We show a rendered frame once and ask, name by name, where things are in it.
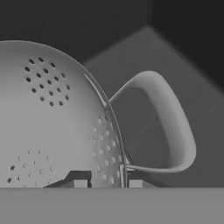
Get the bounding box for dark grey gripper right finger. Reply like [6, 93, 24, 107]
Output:
[126, 163, 169, 189]

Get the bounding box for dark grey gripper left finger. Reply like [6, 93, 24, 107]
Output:
[43, 170, 93, 189]

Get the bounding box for grey metal colander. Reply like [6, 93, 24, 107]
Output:
[0, 39, 197, 189]

